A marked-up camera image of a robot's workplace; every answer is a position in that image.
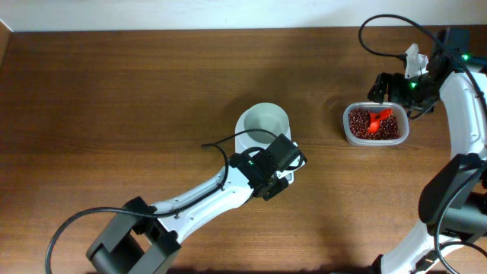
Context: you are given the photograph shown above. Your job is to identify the left black camera cable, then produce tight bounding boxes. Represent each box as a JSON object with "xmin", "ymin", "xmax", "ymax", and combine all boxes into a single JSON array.
[{"xmin": 44, "ymin": 128, "xmax": 305, "ymax": 274}]

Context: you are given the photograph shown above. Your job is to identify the red adzuki beans in container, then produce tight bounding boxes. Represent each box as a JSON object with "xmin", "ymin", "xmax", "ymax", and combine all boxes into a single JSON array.
[{"xmin": 348, "ymin": 108, "xmax": 400, "ymax": 140}]

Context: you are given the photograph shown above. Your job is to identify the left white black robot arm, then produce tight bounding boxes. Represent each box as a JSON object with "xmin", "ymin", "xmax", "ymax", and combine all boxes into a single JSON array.
[{"xmin": 86, "ymin": 134, "xmax": 307, "ymax": 274}]

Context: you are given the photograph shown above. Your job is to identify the orange plastic measuring scoop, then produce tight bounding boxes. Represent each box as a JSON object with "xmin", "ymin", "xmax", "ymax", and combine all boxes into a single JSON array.
[{"xmin": 368, "ymin": 109, "xmax": 393, "ymax": 134}]

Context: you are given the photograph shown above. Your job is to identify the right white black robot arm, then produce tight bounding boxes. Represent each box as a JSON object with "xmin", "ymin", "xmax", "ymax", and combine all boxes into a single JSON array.
[{"xmin": 368, "ymin": 27, "xmax": 486, "ymax": 273}]

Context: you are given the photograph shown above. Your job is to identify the clear plastic food container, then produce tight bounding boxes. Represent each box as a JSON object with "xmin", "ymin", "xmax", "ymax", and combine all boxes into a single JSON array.
[{"xmin": 342, "ymin": 102, "xmax": 409, "ymax": 146}]

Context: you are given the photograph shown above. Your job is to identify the black camera cable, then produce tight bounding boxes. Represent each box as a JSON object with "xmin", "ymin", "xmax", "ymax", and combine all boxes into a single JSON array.
[
  {"xmin": 358, "ymin": 14, "xmax": 487, "ymax": 274},
  {"xmin": 44, "ymin": 128, "xmax": 305, "ymax": 274}
]

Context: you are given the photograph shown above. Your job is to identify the white digital kitchen scale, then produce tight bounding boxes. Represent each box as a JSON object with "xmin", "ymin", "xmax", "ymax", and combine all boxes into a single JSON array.
[{"xmin": 234, "ymin": 115, "xmax": 295, "ymax": 185}]

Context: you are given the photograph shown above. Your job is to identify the white round bowl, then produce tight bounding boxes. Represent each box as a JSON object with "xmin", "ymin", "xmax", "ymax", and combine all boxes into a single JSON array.
[{"xmin": 238, "ymin": 102, "xmax": 291, "ymax": 139}]

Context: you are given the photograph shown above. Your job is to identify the right black camera cable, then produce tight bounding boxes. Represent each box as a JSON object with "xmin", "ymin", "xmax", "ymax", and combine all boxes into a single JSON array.
[{"xmin": 358, "ymin": 14, "xmax": 487, "ymax": 274}]

